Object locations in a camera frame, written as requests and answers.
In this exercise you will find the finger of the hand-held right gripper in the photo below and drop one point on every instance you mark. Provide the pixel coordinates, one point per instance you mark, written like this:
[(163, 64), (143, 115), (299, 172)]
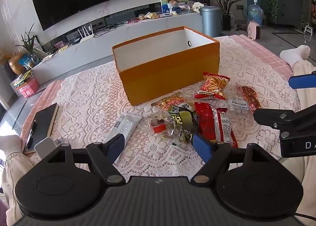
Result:
[(271, 116), (302, 82)]

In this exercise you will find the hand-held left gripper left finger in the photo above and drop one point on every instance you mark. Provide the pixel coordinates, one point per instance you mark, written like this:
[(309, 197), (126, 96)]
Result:
[(116, 145)]

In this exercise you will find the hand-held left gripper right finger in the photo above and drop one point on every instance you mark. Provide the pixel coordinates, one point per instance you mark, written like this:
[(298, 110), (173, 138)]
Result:
[(202, 147)]

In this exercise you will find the large red snack packet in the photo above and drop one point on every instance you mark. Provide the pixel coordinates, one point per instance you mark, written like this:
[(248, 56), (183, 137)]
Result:
[(214, 123)]

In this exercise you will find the clear sausage packet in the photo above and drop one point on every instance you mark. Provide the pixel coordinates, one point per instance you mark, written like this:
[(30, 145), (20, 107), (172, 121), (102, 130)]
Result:
[(243, 100)]

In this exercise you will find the green black snack packet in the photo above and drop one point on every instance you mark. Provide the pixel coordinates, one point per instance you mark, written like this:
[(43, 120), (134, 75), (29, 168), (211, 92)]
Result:
[(183, 118)]

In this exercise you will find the clear assorted snack packet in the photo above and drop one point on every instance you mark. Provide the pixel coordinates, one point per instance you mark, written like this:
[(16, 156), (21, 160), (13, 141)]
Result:
[(158, 124)]

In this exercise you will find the orange cardboard box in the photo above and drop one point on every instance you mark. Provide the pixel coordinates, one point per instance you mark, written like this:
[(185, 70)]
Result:
[(160, 67)]

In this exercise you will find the white flat packet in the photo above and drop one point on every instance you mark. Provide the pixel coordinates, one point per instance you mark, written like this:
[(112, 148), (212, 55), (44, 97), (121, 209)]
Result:
[(123, 127)]

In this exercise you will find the white metal rack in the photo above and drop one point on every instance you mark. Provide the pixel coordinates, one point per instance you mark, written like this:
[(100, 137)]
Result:
[(309, 30)]

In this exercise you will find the orange snack packet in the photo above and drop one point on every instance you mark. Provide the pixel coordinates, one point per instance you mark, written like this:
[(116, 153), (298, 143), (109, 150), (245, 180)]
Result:
[(167, 102)]

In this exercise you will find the pink checkered mat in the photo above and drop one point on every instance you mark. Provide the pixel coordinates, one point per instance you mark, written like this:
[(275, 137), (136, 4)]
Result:
[(256, 48)]

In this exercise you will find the red stick snack packet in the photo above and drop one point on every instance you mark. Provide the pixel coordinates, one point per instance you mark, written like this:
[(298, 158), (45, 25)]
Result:
[(212, 87)]

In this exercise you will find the pink heater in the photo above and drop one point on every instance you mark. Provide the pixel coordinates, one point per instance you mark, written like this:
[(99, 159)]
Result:
[(254, 30)]

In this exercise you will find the white charger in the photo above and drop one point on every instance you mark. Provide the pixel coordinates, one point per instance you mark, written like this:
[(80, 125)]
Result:
[(46, 146)]

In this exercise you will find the black notebook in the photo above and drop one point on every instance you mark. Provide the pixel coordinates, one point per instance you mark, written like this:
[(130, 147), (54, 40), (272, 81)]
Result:
[(42, 127)]

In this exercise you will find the dark cabinet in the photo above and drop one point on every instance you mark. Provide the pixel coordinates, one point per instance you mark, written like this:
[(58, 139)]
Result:
[(288, 6)]

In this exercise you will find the water jug with pump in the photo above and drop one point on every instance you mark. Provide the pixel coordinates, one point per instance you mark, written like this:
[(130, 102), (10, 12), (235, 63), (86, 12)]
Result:
[(255, 12)]

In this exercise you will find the black pen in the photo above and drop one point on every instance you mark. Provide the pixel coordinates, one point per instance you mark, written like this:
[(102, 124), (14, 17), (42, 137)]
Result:
[(31, 133)]

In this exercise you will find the white television cabinet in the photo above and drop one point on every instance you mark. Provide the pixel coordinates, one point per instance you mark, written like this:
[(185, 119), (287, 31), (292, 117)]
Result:
[(103, 48)]

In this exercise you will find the person's left leg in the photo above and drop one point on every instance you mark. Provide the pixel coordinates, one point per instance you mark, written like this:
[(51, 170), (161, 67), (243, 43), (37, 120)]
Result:
[(14, 164)]

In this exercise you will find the pink box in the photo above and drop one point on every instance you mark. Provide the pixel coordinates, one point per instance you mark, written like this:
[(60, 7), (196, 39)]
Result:
[(27, 87)]

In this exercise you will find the potted long-leaf plant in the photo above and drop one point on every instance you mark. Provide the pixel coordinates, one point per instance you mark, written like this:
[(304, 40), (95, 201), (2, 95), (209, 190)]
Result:
[(226, 6)]

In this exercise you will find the grey trash can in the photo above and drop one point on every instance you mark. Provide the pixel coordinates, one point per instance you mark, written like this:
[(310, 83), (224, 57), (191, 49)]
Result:
[(210, 22)]

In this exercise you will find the white router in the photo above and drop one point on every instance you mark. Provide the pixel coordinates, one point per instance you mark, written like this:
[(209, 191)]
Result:
[(85, 35)]

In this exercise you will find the orange vase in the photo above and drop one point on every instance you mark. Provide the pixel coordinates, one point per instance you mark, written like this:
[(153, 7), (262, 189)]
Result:
[(16, 64)]

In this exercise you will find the white cap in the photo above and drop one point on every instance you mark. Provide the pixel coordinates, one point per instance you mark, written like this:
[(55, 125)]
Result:
[(198, 6)]

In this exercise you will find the snack bags on cabinet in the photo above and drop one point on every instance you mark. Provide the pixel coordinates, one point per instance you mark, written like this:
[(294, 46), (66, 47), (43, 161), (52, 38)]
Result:
[(148, 16)]

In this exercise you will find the plant in glass vase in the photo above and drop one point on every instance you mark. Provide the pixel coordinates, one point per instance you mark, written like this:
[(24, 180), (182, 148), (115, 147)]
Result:
[(28, 45)]

